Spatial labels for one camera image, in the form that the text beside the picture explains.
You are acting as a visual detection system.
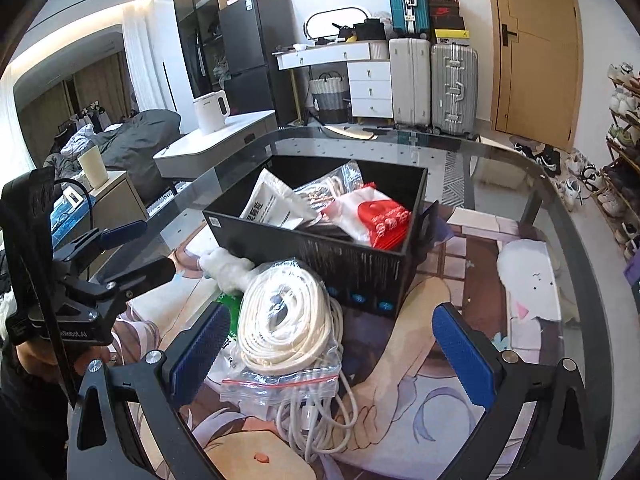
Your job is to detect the black fridge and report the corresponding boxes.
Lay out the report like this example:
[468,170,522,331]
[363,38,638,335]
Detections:
[217,0,301,123]

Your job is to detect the wooden shoe rack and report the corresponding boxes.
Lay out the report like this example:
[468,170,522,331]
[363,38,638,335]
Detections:
[600,75,640,261]

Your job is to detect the white suitcase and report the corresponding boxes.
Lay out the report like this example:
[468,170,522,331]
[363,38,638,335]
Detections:
[388,36,433,128]

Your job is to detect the white foam piece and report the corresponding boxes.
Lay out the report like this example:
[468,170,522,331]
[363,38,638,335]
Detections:
[197,247,256,293]

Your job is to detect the silver suitcase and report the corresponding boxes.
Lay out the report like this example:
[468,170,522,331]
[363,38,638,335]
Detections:
[431,42,480,136]

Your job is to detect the row of shoes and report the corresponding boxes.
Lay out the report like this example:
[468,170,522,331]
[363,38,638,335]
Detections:
[597,62,640,261]

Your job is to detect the green white plastic packet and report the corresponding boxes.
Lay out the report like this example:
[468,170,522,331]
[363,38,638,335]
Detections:
[207,292,246,391]

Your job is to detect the clothes rack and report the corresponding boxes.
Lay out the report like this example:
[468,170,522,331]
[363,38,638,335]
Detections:
[60,102,136,133]

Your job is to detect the white drawer unit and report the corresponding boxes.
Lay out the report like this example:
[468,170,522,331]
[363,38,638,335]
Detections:
[347,60,393,121]

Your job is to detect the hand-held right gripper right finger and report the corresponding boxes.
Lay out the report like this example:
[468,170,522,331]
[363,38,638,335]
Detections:
[431,302,599,480]

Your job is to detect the red white tissue packet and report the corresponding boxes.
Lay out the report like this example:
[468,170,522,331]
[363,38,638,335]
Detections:
[320,185,413,251]

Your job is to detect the black wardrobe cabinet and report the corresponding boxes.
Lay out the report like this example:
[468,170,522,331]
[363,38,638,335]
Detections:
[171,0,246,116]

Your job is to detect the white sneakers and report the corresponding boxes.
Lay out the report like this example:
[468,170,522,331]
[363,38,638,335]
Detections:
[562,152,608,211]

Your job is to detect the printed table mat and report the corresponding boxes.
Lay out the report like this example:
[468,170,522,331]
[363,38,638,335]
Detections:
[107,205,566,480]

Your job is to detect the beige cup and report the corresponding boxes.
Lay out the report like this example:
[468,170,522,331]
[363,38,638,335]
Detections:
[76,145,108,191]

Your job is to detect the purple box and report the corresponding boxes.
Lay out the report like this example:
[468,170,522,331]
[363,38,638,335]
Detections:
[623,247,640,306]

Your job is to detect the dark grey duvet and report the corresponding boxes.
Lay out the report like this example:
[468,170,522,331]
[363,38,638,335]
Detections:
[95,109,182,201]

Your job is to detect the brown curtain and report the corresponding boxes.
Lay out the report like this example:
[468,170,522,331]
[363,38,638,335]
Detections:
[15,52,136,133]

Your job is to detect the white curtain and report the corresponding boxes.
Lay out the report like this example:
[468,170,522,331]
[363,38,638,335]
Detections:
[122,2,166,116]

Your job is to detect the blue patterned packet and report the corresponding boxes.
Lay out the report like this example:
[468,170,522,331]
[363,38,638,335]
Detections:
[52,200,93,241]

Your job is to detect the white dressing table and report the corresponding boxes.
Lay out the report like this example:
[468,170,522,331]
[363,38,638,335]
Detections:
[276,40,391,123]

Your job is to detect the black sneakers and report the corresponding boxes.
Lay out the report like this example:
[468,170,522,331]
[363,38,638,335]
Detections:
[512,140,563,178]

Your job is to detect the zip bag of white rope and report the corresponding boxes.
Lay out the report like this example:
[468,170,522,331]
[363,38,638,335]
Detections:
[220,257,346,406]

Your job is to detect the white medicine packet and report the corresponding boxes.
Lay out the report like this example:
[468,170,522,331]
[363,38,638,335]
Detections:
[239,167,321,231]

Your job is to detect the white electric kettle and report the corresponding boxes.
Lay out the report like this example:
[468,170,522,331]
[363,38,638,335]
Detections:
[192,91,232,136]

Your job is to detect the wooden door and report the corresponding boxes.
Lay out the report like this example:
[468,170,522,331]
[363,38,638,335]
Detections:
[484,0,586,153]

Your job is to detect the wooden bedside cabinet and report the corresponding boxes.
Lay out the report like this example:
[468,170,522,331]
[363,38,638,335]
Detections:
[50,170,151,251]

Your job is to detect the black storage box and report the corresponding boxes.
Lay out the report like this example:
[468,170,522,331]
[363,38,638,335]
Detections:
[202,155,441,318]

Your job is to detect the teal suitcase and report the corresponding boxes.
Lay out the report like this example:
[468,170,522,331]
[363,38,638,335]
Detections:
[385,0,430,38]

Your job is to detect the white side table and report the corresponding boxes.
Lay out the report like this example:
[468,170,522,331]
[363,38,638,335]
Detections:
[152,110,278,178]

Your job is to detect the oval mirror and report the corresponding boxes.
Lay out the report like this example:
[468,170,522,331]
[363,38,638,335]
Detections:
[305,6,373,43]

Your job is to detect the person's left hand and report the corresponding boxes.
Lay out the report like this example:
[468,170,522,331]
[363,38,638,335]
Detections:
[15,342,121,386]

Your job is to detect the black red shoe box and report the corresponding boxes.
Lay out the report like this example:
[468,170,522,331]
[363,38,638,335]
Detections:
[430,5,466,31]

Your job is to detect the white charger cable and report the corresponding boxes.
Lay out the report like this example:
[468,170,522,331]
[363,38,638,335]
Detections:
[275,360,366,458]

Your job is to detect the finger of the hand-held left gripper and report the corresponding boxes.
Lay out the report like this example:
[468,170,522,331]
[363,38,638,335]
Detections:
[75,256,177,306]
[52,220,149,267]

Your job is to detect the woven basket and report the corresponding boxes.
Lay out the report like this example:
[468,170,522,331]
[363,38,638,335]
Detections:
[307,72,351,123]

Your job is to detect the black bag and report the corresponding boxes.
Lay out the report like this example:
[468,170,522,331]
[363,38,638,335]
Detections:
[352,18,386,42]

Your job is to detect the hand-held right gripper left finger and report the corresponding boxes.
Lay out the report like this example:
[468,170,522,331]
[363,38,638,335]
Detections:
[67,302,233,480]

